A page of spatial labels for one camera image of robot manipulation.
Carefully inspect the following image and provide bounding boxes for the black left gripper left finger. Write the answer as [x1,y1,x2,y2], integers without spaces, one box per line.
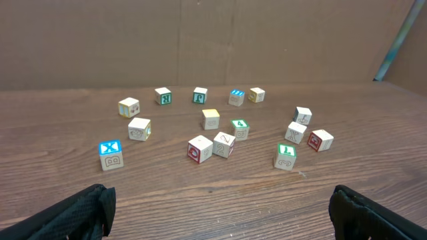
[1,184,116,240]

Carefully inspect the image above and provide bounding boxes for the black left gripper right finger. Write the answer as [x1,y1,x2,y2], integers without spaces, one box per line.
[328,185,426,240]

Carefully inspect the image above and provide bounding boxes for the wooden block yellow blue side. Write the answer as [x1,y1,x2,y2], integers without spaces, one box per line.
[118,97,140,118]

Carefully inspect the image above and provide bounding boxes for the red D wooden block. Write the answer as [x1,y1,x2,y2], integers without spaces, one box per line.
[187,135,214,163]

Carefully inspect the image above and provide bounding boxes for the number 2 wooden block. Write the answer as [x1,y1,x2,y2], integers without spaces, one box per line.
[213,132,236,158]

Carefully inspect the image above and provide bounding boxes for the yellow top wooden block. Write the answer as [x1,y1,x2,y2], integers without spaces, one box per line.
[202,109,220,130]

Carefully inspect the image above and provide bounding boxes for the blue X wooden block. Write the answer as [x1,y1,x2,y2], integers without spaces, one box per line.
[98,139,124,171]

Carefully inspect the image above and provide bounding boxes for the red E wooden block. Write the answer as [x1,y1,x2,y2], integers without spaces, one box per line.
[307,129,334,152]

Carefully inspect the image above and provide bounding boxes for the green L wooden block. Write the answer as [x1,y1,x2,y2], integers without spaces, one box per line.
[274,143,297,171]

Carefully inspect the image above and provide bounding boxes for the plain X wooden block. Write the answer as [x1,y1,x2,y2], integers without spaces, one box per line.
[284,121,307,144]

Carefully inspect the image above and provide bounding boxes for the dark side wooden block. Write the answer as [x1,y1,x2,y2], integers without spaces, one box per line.
[293,107,312,125]

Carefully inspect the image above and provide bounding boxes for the green R wooden block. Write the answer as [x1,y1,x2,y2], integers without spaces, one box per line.
[155,87,172,105]

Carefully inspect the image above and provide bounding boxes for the green 4 wooden block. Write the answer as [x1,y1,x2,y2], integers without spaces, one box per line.
[230,119,250,141]

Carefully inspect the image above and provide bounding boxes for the green J wooden block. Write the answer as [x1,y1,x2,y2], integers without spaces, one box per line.
[192,87,207,104]

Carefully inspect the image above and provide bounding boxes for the blue top wooden block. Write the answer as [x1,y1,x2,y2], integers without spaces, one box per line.
[228,89,245,107]

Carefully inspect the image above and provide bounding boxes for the metal corner strip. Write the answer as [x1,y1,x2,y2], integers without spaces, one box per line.
[373,0,426,81]

